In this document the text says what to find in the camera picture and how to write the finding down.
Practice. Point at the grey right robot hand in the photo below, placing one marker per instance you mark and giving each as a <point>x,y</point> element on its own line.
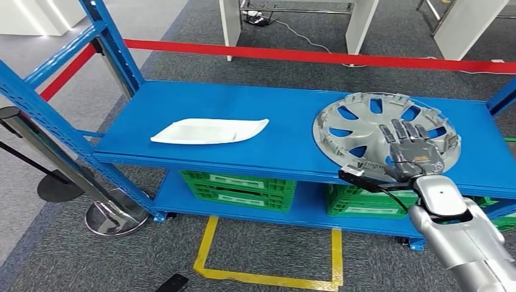
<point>415,155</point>

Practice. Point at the long red barrier belt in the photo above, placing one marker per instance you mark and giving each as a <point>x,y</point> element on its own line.
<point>282,53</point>

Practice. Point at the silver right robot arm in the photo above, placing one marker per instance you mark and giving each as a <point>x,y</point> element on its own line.
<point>463,241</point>

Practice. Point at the black robot foot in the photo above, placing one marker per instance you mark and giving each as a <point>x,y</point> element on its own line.
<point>173,284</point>

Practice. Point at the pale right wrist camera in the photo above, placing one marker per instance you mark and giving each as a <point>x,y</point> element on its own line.
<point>354,177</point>

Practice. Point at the chrome stanchion post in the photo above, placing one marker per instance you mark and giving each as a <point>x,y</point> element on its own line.
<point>117,217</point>
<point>115,76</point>

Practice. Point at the white plastic trim part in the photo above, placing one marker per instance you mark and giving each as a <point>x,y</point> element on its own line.
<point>201,133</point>

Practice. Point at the short red barrier belt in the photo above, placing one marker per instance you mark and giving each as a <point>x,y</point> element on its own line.
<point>64,74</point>

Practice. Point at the white glossy cabinet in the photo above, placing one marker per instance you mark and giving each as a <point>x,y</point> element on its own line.
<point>32,16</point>

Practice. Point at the blue metal shelf rack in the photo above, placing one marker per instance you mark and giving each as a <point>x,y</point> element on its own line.
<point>258,121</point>

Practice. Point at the white panel desk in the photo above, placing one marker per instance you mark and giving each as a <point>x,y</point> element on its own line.
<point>467,28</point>
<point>230,24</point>

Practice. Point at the grey plastic wheel hubcap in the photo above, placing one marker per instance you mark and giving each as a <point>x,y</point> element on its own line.
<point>367,129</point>

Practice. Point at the black power strip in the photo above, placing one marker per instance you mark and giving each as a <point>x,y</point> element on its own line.
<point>258,19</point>

